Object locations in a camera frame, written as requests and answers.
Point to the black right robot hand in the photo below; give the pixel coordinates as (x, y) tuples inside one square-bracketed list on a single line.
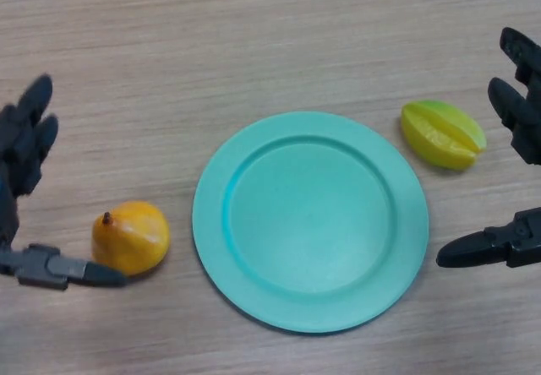
[(513, 104)]

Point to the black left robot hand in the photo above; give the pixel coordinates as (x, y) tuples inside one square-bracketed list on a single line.
[(23, 147)]

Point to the yellow pear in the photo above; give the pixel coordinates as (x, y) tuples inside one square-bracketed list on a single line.
[(133, 240)]

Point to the green round plate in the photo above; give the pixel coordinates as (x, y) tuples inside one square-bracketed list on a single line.
[(310, 223)]

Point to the yellow-green starfruit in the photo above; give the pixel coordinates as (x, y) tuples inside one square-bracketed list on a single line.
[(441, 136)]

